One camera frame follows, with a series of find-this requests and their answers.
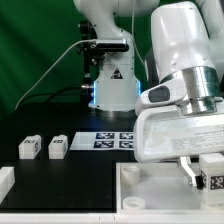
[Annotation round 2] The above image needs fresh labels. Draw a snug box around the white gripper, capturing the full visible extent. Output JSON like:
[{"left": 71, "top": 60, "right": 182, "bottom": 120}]
[{"left": 133, "top": 105, "right": 224, "bottom": 189}]

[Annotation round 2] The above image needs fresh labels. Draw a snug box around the white square tabletop part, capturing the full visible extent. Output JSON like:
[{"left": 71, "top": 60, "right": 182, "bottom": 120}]
[{"left": 116, "top": 163, "right": 224, "bottom": 215}]

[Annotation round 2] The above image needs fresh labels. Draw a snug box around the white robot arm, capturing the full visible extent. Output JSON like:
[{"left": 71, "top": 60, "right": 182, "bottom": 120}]
[{"left": 90, "top": 0, "right": 224, "bottom": 163}]

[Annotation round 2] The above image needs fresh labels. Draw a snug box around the white tag sheet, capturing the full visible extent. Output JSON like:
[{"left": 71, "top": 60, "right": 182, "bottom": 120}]
[{"left": 70, "top": 132, "right": 133, "bottom": 151}]

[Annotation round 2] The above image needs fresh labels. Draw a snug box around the white left obstacle block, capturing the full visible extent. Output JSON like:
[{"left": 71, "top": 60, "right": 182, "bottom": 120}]
[{"left": 0, "top": 167, "right": 15, "bottom": 204}]

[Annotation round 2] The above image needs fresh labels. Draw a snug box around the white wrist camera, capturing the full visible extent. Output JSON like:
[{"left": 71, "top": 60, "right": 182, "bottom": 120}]
[{"left": 135, "top": 78, "right": 187, "bottom": 115}]

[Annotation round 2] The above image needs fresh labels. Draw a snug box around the black camera on stand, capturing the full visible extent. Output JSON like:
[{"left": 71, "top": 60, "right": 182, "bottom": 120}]
[{"left": 77, "top": 20, "right": 129, "bottom": 89}]

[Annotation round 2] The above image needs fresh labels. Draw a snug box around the black cable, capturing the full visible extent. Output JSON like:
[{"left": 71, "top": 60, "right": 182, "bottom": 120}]
[{"left": 19, "top": 86, "right": 84, "bottom": 108}]

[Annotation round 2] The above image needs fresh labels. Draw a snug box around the white cable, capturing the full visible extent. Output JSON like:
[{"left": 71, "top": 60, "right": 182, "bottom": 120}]
[{"left": 14, "top": 39, "right": 98, "bottom": 111}]

